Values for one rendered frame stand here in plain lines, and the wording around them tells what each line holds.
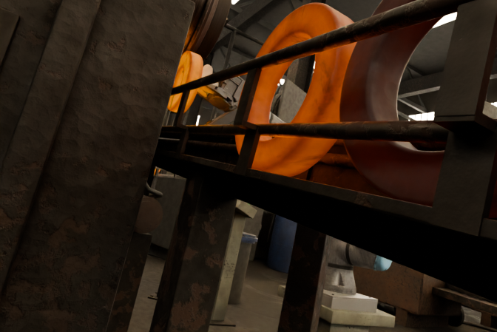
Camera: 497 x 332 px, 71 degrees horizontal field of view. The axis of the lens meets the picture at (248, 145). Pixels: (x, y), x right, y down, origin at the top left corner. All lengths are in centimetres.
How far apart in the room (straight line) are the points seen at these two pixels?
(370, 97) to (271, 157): 11
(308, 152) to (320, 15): 13
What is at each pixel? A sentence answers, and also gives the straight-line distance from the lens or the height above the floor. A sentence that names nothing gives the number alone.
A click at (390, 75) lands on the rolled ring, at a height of 67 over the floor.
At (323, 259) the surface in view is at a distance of 70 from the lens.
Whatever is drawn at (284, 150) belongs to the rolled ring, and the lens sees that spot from 32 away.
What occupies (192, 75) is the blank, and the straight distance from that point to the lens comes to 82.
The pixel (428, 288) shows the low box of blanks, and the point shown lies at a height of 31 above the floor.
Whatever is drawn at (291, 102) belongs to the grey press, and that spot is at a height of 215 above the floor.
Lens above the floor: 54
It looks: 11 degrees up
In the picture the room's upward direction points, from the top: 12 degrees clockwise
